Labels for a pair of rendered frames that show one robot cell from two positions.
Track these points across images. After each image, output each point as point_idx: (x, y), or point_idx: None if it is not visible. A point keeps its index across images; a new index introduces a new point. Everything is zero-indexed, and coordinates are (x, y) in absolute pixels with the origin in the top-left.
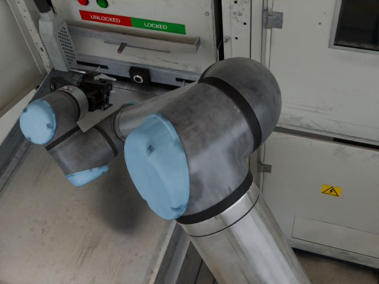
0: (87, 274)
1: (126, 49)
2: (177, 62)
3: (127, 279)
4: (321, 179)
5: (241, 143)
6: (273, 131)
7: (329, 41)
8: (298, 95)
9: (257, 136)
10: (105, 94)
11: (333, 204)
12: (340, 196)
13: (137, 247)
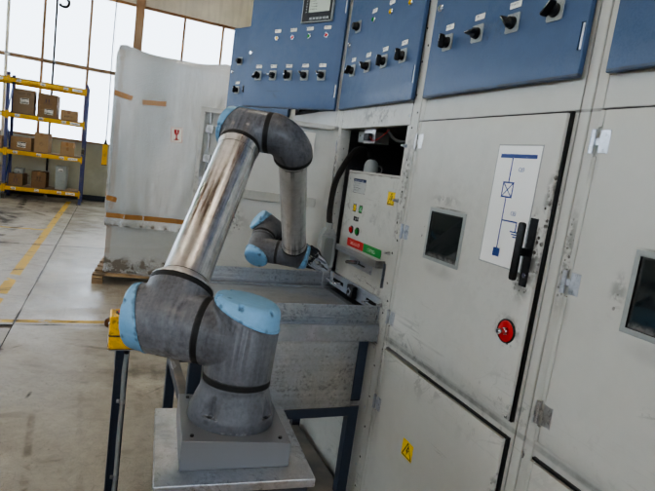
0: None
1: (355, 271)
2: (371, 285)
3: None
4: (404, 429)
5: (256, 123)
6: (389, 352)
7: (423, 250)
8: (404, 307)
9: (265, 127)
10: (310, 257)
11: (405, 478)
12: (411, 463)
13: None
